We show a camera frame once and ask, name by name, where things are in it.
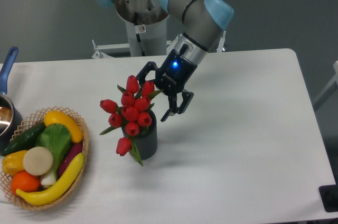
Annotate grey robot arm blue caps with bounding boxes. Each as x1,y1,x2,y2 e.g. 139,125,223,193
96,0,234,116

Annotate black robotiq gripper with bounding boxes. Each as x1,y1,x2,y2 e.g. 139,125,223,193
136,49,199,123

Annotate white frame at right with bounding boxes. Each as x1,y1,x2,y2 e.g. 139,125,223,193
313,61,337,112

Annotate black device at edge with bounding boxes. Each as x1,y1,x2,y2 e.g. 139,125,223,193
318,184,337,212

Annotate purple sweet potato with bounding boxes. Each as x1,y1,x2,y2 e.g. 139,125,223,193
58,143,83,178

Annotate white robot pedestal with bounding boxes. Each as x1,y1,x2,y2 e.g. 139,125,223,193
122,17,168,57

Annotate red tulip bouquet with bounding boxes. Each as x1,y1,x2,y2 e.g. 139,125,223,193
100,75,162,165

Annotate blue handled saucepan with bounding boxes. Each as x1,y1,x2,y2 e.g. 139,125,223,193
1,46,23,151

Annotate green cucumber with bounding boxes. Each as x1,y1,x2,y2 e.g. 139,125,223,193
1,122,46,156

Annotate yellow bell pepper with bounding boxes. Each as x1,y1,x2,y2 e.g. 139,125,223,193
2,150,28,176

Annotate orange fruit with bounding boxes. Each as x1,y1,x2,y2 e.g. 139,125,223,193
11,171,40,195

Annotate white metal base frame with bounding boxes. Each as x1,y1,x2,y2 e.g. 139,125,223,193
91,31,227,59

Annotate long yellow squash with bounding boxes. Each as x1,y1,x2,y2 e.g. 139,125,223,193
16,153,85,206

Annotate short yellow squash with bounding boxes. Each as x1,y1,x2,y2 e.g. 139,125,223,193
44,110,83,143

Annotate green bok choy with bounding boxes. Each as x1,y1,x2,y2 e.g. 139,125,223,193
35,124,71,189

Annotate dark grey ribbed vase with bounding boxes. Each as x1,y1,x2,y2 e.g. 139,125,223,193
134,111,157,161

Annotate beige round onion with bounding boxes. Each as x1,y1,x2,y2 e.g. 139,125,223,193
23,146,53,176

